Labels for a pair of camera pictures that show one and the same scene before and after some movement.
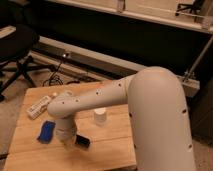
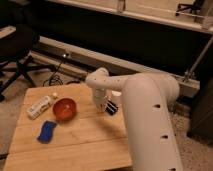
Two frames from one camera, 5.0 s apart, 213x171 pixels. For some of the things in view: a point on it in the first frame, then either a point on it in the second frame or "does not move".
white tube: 39,107 does not move
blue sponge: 47,131 does not move
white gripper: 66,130 to 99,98
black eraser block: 82,141 to 111,108
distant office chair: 196,6 does not move
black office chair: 14,49 does not move
